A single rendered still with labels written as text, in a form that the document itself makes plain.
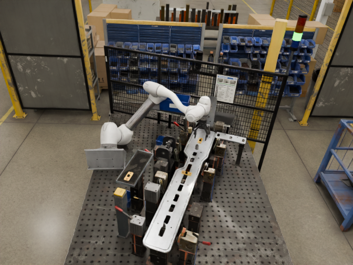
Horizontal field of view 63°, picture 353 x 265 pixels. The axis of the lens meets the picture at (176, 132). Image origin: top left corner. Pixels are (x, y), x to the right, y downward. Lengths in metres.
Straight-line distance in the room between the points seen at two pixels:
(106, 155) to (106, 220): 0.62
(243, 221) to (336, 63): 3.17
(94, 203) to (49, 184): 1.39
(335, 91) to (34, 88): 4.70
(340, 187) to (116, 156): 2.69
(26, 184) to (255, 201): 2.68
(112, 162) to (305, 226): 2.21
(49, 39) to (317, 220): 4.10
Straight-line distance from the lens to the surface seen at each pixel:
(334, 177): 4.13
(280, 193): 3.84
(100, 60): 5.36
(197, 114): 2.30
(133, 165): 2.16
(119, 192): 1.98
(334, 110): 5.43
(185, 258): 2.04
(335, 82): 5.12
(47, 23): 4.42
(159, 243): 1.92
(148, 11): 9.03
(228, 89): 2.98
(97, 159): 2.76
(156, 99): 2.81
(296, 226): 3.56
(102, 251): 2.28
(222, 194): 2.64
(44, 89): 4.87
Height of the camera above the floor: 2.60
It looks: 35 degrees down
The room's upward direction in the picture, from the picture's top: 3 degrees clockwise
